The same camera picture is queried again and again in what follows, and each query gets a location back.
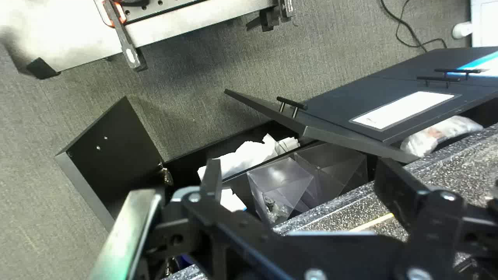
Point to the white crumpled paper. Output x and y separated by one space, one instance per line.
249 154

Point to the black clamp knob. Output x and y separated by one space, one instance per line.
269 15

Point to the white wrapped plastic package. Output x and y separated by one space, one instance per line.
440 133

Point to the white plug adapter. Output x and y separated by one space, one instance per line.
460 29

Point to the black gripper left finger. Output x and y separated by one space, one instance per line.
137 227

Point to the white box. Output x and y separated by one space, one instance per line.
484 23

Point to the clear plastic bag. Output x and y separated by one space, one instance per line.
289 180

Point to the silver metal clamp bracket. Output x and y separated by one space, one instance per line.
126 43

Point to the white metal cart frame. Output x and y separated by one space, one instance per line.
62 31

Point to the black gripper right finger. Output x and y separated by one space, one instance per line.
414 207

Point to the white rectangular paper label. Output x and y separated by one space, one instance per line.
404 109

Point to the black open cabinet body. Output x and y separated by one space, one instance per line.
116 149

